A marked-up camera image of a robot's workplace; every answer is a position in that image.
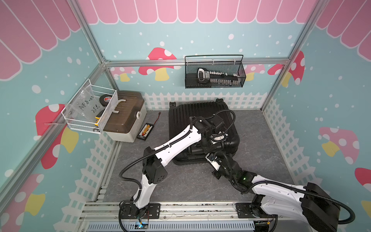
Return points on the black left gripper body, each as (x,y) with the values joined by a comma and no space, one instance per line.
(207,145)

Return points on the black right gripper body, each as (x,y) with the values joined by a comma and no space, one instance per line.
(221,173)

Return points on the black hard-shell suitcase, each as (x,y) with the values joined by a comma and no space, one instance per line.
(183,115)

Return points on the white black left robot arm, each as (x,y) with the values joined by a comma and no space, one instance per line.
(154,162)

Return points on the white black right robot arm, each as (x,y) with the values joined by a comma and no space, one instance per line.
(307,203)

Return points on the socket wrench set in basket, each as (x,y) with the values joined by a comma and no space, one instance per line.
(205,77)

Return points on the black parallel charging board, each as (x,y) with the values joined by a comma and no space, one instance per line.
(145,131)

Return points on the white box with brown lid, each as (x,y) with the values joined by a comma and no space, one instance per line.
(125,123)

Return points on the black tape roll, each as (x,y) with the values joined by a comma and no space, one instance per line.
(105,99)

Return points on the yellow black tool in bin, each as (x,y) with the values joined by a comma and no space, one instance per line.
(97,120)

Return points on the black wire mesh wall basket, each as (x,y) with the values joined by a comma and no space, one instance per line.
(219,63)

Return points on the clear plastic wall bin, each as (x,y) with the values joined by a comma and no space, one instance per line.
(80,111)

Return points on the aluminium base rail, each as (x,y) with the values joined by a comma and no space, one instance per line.
(175,217)

